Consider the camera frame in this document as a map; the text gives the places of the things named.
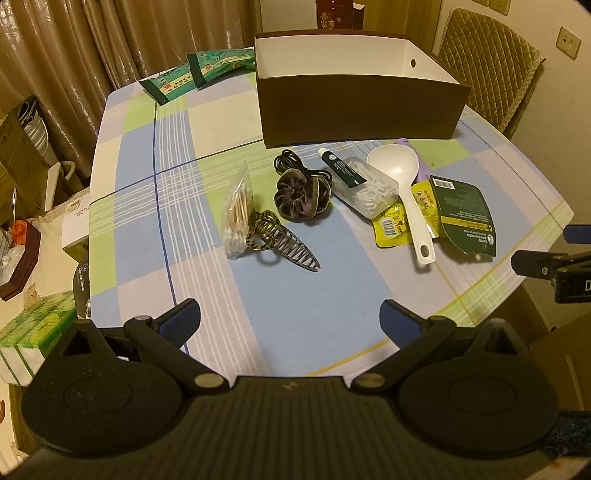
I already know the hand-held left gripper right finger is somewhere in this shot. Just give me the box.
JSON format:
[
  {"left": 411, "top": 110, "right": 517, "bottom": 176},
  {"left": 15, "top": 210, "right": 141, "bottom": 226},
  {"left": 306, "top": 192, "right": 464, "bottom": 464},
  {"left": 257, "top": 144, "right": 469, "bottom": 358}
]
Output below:
[{"left": 353, "top": 299, "right": 528, "bottom": 396}]

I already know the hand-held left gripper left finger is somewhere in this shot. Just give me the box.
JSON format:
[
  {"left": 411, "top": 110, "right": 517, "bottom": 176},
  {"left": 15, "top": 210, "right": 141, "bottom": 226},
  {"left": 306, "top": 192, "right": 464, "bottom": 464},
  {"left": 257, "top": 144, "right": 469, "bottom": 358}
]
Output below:
[{"left": 61, "top": 298, "right": 230, "bottom": 396}]

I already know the dark green sachet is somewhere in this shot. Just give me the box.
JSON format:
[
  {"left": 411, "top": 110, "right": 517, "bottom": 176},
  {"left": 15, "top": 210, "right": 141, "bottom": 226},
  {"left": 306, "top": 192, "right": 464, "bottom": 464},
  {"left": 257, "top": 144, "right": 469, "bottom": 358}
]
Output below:
[{"left": 429, "top": 175, "right": 497, "bottom": 257}]

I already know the yellow sachet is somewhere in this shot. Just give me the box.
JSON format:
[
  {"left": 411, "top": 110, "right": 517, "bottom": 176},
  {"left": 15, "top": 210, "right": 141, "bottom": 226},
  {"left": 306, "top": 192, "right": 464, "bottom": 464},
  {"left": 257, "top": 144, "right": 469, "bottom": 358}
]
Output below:
[
  {"left": 372, "top": 203, "right": 416, "bottom": 249},
  {"left": 411, "top": 181, "right": 446, "bottom": 238}
]

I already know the bag of cotton swabs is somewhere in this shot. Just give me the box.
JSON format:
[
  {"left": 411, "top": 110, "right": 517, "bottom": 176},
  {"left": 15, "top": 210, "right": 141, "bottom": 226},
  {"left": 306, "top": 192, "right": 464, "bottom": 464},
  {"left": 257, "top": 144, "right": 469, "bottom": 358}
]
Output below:
[{"left": 223, "top": 161, "right": 256, "bottom": 261}]

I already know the dark hair claw clip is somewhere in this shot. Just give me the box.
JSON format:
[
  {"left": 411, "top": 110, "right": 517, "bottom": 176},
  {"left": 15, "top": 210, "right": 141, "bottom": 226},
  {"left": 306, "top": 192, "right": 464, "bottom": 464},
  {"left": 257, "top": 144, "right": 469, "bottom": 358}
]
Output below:
[{"left": 246, "top": 210, "right": 321, "bottom": 273}]

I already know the clear plastic floss pick box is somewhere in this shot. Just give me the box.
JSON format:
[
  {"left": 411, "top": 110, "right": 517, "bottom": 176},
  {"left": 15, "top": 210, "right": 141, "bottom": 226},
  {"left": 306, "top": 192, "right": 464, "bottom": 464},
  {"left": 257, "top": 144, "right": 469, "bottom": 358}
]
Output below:
[{"left": 331, "top": 157, "right": 400, "bottom": 219}]

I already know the purple tube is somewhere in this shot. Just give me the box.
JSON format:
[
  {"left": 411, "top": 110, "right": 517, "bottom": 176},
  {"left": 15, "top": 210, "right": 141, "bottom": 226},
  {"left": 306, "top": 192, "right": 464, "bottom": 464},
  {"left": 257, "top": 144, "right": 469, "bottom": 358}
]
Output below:
[{"left": 396, "top": 137, "right": 438, "bottom": 185}]

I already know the white rice spoon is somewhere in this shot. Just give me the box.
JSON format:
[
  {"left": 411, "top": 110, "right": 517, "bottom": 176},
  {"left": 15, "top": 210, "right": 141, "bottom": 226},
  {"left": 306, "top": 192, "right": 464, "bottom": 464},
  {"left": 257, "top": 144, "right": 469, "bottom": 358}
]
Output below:
[{"left": 367, "top": 143, "right": 435, "bottom": 266}]

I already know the small dark green tube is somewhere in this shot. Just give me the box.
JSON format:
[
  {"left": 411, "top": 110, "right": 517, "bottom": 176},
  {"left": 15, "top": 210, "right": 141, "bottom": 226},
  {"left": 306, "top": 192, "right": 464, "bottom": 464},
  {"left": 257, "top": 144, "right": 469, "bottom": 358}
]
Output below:
[{"left": 318, "top": 148, "right": 365, "bottom": 190}]

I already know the brown velvet scrunchie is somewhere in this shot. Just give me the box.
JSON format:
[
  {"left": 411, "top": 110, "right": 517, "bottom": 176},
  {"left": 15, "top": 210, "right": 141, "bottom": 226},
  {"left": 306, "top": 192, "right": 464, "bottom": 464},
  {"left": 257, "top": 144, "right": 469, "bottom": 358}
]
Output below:
[{"left": 274, "top": 167, "right": 333, "bottom": 223}]

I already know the black cord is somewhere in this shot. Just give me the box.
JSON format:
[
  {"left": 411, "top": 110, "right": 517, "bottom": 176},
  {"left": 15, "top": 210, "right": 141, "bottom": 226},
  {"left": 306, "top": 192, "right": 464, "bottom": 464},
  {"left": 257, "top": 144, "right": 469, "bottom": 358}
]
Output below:
[{"left": 273, "top": 148, "right": 333, "bottom": 185}]

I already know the brown cardboard box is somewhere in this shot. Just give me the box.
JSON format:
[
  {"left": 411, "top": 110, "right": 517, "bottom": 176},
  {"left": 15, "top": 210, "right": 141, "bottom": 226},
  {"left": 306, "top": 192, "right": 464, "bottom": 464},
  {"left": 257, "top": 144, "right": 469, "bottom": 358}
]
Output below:
[{"left": 254, "top": 28, "right": 470, "bottom": 149}]

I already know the white carton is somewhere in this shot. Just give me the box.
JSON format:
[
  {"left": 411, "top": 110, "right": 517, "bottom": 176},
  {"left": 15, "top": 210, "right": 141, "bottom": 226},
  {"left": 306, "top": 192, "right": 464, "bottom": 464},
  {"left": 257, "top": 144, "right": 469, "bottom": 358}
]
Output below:
[{"left": 61, "top": 189, "right": 90, "bottom": 250}]

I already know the green tissue pack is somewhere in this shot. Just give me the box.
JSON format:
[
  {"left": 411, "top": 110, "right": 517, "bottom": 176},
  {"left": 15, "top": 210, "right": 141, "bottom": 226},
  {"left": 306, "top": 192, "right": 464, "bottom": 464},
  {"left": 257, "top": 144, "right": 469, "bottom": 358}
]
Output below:
[{"left": 0, "top": 291, "right": 79, "bottom": 386}]

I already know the octagonal brown box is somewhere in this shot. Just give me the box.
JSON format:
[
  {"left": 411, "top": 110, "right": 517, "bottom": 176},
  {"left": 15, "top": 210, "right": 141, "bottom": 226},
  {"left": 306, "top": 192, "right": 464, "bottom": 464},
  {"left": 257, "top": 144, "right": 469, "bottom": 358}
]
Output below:
[{"left": 0, "top": 220, "right": 42, "bottom": 301}]

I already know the chair with quilted cover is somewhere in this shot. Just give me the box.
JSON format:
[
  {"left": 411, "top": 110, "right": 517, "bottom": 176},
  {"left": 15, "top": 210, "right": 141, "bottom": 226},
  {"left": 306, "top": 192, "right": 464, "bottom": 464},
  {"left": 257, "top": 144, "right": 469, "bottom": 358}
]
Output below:
[{"left": 431, "top": 8, "right": 546, "bottom": 139}]

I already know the green snack packet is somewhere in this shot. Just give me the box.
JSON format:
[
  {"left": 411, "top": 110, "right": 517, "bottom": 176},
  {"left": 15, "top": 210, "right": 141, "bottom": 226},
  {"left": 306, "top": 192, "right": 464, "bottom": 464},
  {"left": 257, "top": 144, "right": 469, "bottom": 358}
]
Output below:
[
  {"left": 139, "top": 65, "right": 197, "bottom": 106},
  {"left": 186, "top": 48, "right": 256, "bottom": 89}
]

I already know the stack of white bowls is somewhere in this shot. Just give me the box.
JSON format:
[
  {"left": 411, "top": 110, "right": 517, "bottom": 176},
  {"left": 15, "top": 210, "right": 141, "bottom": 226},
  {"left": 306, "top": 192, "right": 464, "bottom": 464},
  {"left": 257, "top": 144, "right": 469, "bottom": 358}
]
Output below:
[{"left": 21, "top": 104, "right": 52, "bottom": 162}]

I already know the brown carton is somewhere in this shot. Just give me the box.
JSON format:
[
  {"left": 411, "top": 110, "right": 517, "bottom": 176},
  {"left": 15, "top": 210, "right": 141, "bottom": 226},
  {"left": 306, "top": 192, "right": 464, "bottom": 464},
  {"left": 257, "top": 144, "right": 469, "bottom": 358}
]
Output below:
[{"left": 0, "top": 111, "right": 47, "bottom": 222}]

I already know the beige patterned curtain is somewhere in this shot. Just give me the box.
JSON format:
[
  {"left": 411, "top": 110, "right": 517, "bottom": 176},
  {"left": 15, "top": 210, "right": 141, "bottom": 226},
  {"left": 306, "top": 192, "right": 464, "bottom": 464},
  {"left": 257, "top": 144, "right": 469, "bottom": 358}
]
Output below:
[{"left": 0, "top": 0, "right": 259, "bottom": 185}]

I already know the red-brown gift box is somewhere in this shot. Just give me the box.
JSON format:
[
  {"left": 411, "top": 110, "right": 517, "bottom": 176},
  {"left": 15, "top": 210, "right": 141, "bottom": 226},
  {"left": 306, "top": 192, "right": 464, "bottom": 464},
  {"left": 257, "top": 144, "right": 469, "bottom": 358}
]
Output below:
[{"left": 315, "top": 0, "right": 365, "bottom": 31}]

